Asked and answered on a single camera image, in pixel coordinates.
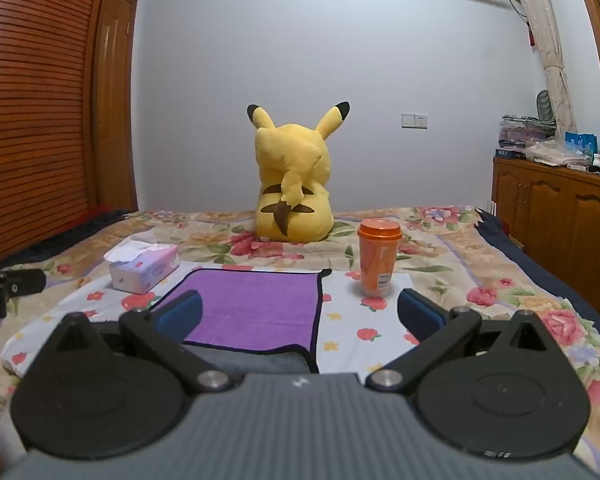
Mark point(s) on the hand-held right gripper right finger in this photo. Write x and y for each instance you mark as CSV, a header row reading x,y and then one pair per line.
x,y
419,314

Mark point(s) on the stack of folded clothes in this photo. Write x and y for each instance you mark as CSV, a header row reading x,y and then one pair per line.
x,y
522,132

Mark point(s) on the beige patterned curtain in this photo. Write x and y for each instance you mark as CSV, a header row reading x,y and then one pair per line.
x,y
540,20

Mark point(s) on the blue paper bag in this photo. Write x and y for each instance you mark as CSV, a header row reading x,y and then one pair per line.
x,y
582,142

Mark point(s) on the floral blanket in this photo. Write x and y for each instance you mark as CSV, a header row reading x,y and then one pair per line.
x,y
540,305

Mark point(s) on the yellow plush toy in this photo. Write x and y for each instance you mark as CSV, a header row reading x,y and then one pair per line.
x,y
292,185

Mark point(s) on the purple towel with black edge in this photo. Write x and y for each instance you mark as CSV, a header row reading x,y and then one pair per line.
x,y
260,310

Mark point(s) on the grey green hand fan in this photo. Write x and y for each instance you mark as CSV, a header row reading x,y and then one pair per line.
x,y
544,105

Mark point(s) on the small red wall hanger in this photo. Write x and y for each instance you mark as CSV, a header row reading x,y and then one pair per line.
x,y
532,37

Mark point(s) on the grey towel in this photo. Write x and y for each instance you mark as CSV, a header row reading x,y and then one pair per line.
x,y
250,360

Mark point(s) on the clear bag of cloth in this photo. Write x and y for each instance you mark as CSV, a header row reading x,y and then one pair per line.
x,y
555,152

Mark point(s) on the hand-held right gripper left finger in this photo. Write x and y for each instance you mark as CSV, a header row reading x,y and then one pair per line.
x,y
182,312

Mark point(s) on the wooden door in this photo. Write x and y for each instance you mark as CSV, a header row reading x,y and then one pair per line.
x,y
115,110

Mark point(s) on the pink and white tissue box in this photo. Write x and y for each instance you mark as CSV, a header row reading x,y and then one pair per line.
x,y
142,270

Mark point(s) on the orange plastic cup with lid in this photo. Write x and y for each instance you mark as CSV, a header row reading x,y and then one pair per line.
x,y
377,260

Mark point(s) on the wooden cabinet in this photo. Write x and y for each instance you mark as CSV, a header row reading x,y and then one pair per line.
x,y
555,220

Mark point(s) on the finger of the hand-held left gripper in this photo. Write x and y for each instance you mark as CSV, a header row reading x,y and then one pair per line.
x,y
27,282

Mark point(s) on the white strawberry print cloth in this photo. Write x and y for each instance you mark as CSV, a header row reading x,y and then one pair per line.
x,y
350,320

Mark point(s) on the dark blue bed sheet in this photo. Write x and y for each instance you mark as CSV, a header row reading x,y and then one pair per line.
x,y
530,265

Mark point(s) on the wooden louvred wardrobe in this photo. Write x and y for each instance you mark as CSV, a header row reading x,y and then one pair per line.
x,y
30,110

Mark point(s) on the white wall switch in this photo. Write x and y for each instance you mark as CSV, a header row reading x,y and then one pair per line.
x,y
414,120

